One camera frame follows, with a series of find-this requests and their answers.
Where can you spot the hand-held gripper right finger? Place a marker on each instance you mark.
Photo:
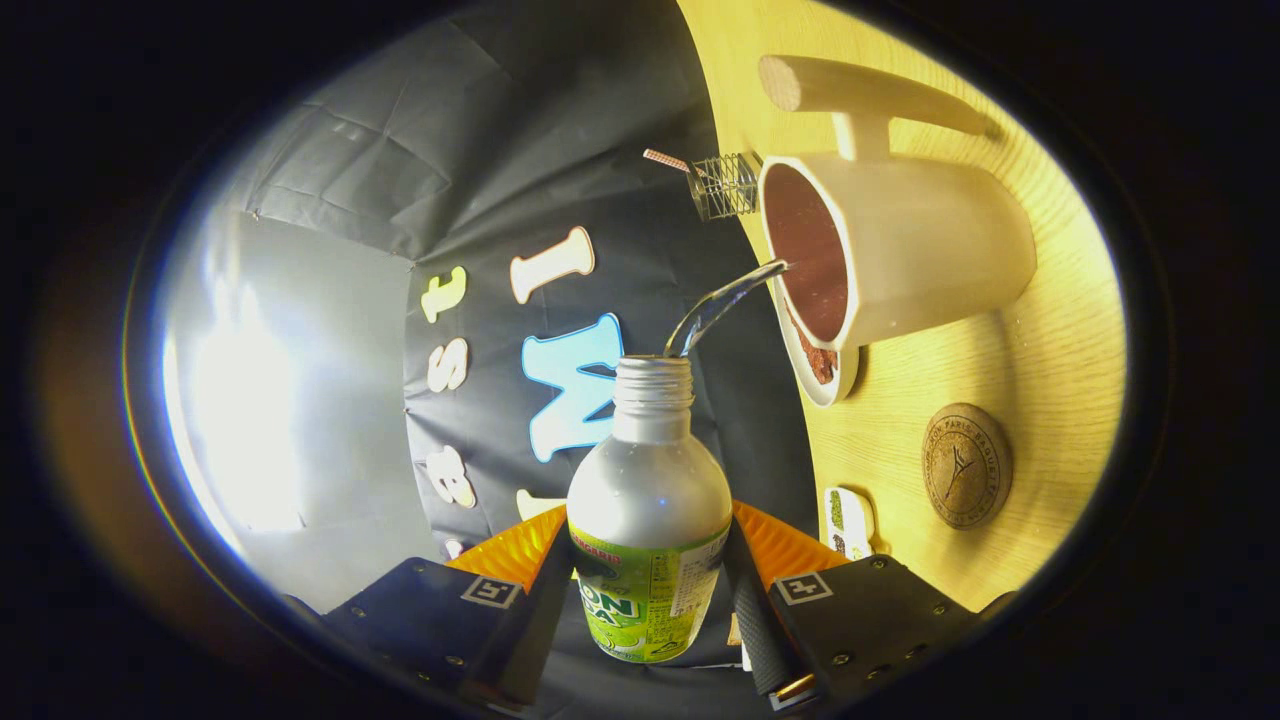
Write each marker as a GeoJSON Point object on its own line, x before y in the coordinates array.
{"type": "Point", "coordinates": [755, 625]}

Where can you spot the pile of green beans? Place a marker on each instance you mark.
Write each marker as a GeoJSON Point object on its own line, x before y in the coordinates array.
{"type": "Point", "coordinates": [835, 510]}

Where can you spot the white round plate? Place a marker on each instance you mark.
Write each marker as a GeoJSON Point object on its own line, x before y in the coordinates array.
{"type": "Point", "coordinates": [840, 385]}

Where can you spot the white divided dish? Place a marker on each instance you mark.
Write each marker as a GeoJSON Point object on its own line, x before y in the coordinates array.
{"type": "Point", "coordinates": [858, 520]}

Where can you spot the black backdrop cloth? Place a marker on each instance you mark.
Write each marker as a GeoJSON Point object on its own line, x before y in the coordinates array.
{"type": "Point", "coordinates": [480, 120]}

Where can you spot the pink striped straw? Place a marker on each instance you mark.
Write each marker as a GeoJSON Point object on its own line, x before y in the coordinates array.
{"type": "Point", "coordinates": [665, 159]}

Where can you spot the round cork coaster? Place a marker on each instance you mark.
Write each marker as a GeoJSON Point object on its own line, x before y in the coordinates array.
{"type": "Point", "coordinates": [966, 466]}

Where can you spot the reddish brown meat slice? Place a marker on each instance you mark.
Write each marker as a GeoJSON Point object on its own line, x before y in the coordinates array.
{"type": "Point", "coordinates": [820, 362]}

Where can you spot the wooden table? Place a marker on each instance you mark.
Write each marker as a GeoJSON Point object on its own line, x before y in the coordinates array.
{"type": "Point", "coordinates": [1040, 380]}

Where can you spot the silver bottle green label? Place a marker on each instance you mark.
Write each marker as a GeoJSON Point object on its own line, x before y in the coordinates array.
{"type": "Point", "coordinates": [648, 500]}

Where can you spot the clear juice stream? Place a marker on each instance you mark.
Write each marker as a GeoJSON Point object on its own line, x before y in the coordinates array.
{"type": "Point", "coordinates": [715, 305]}

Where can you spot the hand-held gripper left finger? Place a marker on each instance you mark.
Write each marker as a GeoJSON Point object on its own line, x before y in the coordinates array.
{"type": "Point", "coordinates": [540, 620]}

